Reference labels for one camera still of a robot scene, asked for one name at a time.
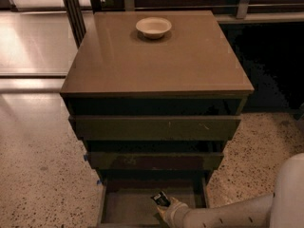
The white paper bowl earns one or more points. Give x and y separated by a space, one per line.
153 27

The middle drawer front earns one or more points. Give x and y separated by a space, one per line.
154 161

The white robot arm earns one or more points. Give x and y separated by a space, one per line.
284 208

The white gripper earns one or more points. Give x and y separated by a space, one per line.
176 210

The open bottom drawer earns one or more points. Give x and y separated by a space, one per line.
128 203

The metal railing frame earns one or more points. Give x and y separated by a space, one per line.
286 12

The brown drawer cabinet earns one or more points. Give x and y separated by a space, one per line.
190 71

